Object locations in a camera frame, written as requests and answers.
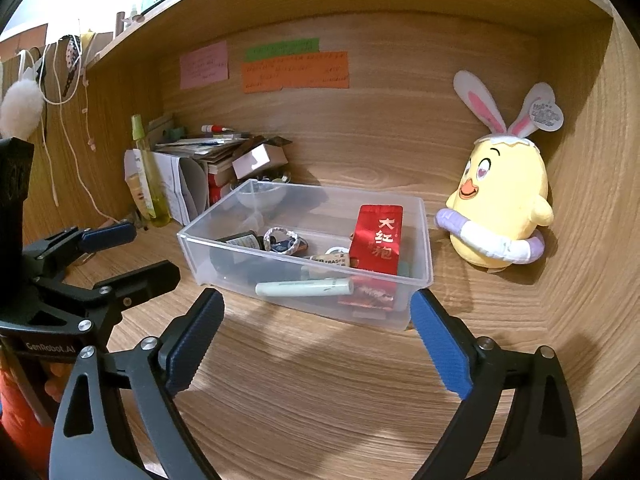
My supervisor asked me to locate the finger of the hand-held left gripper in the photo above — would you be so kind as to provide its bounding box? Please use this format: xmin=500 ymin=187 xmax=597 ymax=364
xmin=34 ymin=222 xmax=137 ymax=281
xmin=49 ymin=259 xmax=181 ymax=349

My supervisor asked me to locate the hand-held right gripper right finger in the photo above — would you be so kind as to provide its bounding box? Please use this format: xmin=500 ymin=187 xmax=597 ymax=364
xmin=410 ymin=287 xmax=584 ymax=480

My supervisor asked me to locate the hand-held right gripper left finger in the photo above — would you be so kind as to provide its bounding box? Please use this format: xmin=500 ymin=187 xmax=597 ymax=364
xmin=49 ymin=287 xmax=225 ymax=480

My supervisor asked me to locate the green glass bottle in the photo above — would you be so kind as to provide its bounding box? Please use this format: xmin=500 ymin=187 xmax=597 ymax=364
xmin=209 ymin=229 xmax=266 ymax=281

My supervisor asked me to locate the mint green tube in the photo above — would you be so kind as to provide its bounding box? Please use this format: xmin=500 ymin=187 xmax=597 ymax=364
xmin=254 ymin=278 xmax=355 ymax=298

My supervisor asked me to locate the red tea packet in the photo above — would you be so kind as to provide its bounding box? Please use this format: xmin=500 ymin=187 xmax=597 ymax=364
xmin=338 ymin=203 xmax=405 ymax=311

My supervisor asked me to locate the white rope ring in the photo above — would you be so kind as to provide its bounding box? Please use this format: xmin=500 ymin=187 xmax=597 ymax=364
xmin=263 ymin=226 xmax=301 ymax=252

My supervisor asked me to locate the clear plastic storage box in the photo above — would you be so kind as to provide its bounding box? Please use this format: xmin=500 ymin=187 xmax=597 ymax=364
xmin=177 ymin=178 xmax=434 ymax=332

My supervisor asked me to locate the person's left forearm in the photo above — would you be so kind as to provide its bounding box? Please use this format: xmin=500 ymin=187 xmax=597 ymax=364
xmin=0 ymin=360 xmax=52 ymax=462

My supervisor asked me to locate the person's left hand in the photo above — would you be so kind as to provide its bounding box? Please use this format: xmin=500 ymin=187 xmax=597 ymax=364
xmin=44 ymin=362 xmax=69 ymax=404

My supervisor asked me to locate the yellow-green spray bottle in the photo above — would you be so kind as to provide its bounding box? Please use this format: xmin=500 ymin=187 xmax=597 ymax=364
xmin=130 ymin=114 xmax=171 ymax=228

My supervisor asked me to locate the white folded paper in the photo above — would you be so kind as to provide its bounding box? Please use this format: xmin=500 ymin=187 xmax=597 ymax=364
xmin=123 ymin=148 xmax=209 ymax=226

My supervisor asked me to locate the red box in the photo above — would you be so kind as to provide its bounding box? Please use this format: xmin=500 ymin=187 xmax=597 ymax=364
xmin=207 ymin=172 xmax=236 ymax=206

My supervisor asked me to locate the stack of books and papers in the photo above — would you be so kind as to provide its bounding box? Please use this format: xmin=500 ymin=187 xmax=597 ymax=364
xmin=149 ymin=114 xmax=294 ymax=206

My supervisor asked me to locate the white bowl of nuts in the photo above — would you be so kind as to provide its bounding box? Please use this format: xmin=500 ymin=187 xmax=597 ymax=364
xmin=234 ymin=172 xmax=291 ymax=211

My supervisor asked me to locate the white fluffy pom-pom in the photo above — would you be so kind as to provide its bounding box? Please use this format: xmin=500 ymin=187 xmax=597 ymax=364
xmin=0 ymin=79 xmax=44 ymax=139

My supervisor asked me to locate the yellow chick plush toy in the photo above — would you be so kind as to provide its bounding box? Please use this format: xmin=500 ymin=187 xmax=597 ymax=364
xmin=434 ymin=69 xmax=566 ymax=274

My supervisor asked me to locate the small white cardboard box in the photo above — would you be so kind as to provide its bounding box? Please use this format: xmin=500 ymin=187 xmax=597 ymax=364
xmin=231 ymin=143 xmax=290 ymax=180

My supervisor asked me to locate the patterned hanging pouch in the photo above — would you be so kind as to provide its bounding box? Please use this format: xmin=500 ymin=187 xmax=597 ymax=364
xmin=59 ymin=34 xmax=84 ymax=92

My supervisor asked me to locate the pink sticky note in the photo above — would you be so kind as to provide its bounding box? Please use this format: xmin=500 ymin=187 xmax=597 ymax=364
xmin=179 ymin=41 xmax=230 ymax=90

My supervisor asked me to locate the orange sticky note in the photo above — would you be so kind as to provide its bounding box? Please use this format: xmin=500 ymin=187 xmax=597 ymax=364
xmin=241 ymin=50 xmax=350 ymax=95

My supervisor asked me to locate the green sticky note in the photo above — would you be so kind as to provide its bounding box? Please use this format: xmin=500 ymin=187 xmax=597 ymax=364
xmin=244 ymin=38 xmax=321 ymax=61

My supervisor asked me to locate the white cord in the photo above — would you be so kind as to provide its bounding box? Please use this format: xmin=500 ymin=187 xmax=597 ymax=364
xmin=20 ymin=20 xmax=122 ymax=227

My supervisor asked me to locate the brown wall cabinet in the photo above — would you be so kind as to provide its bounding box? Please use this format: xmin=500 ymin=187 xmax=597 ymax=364
xmin=0 ymin=22 xmax=49 ymax=61

